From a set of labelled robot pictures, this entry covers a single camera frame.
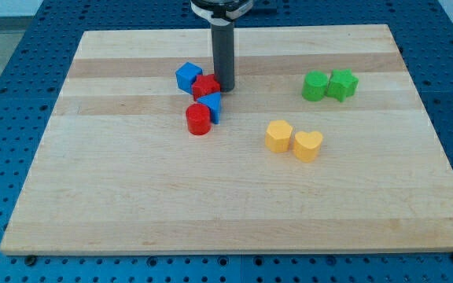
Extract blue triangle block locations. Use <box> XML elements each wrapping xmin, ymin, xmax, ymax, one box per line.
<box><xmin>197</xmin><ymin>92</ymin><xmax>223</xmax><ymax>124</ymax></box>

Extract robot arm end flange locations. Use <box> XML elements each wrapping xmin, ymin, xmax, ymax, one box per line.
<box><xmin>190</xmin><ymin>0</ymin><xmax>254</xmax><ymax>21</ymax></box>

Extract green star block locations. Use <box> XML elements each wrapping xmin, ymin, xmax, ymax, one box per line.
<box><xmin>326</xmin><ymin>69</ymin><xmax>359</xmax><ymax>102</ymax></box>

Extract yellow heart block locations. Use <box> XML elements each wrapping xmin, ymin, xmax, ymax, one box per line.
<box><xmin>293</xmin><ymin>131</ymin><xmax>323</xmax><ymax>163</ymax></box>

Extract red cylinder block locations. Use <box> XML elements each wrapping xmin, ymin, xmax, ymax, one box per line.
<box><xmin>186</xmin><ymin>104</ymin><xmax>212</xmax><ymax>135</ymax></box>

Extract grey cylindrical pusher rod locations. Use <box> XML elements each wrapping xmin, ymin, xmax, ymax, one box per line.
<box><xmin>211</xmin><ymin>22</ymin><xmax>235</xmax><ymax>92</ymax></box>

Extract blue cube block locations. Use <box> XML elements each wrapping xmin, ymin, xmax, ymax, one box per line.
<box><xmin>175</xmin><ymin>62</ymin><xmax>203</xmax><ymax>94</ymax></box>

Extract green cylinder block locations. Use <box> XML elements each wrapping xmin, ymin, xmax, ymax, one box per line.
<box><xmin>301</xmin><ymin>71</ymin><xmax>328</xmax><ymax>101</ymax></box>

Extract red star block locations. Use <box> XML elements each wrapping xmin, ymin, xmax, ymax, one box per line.
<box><xmin>192</xmin><ymin>74</ymin><xmax>220</xmax><ymax>101</ymax></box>

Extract yellow hexagon block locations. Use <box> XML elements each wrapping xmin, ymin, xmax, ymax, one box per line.
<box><xmin>265</xmin><ymin>120</ymin><xmax>293</xmax><ymax>153</ymax></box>

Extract light wooden board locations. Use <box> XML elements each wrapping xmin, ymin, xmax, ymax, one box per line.
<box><xmin>0</xmin><ymin>24</ymin><xmax>453</xmax><ymax>255</ymax></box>

